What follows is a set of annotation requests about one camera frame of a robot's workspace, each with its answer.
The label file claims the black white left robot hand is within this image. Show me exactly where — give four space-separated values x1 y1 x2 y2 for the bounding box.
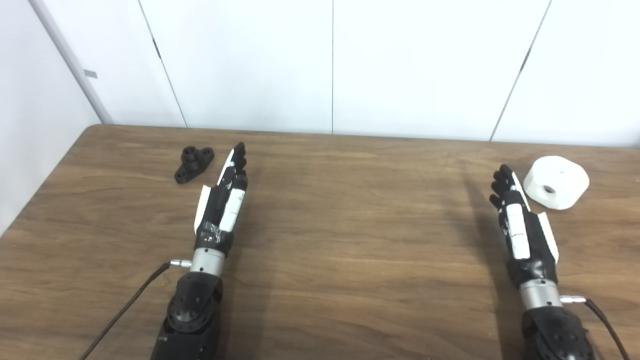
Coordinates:
194 142 249 258

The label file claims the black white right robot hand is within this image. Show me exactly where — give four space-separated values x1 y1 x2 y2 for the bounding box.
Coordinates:
489 164 560 288

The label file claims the black flanged holder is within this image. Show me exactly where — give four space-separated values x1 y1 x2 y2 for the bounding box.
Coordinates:
173 145 216 185

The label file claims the round white plastic piece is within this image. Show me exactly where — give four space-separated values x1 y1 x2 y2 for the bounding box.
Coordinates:
523 155 590 211

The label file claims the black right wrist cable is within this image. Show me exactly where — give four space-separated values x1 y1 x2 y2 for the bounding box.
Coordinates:
560 295 632 360

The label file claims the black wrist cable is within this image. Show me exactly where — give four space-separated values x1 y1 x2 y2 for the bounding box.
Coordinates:
79 259 193 360
560 295 632 360

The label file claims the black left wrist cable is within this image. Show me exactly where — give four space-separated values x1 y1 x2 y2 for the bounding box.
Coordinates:
79 259 193 360

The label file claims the white wall corner trim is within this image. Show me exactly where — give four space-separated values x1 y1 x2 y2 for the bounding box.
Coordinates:
28 0 115 125

